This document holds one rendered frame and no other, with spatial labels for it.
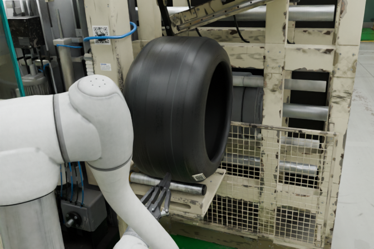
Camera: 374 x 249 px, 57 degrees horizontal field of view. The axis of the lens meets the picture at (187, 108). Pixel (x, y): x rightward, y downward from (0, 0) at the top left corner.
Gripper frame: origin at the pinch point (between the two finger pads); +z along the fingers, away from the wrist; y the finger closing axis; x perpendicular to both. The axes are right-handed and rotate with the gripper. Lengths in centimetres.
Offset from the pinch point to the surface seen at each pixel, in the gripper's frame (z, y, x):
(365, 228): 95, -89, 130
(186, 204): 8.3, -1.6, 22.7
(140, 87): 12.4, 8.5, -32.7
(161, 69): 18.3, 2.3, -36.7
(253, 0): 72, -20, -42
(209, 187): 23.7, -6.8, 27.8
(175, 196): 7.5, 2.1, 17.5
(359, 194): 134, -88, 139
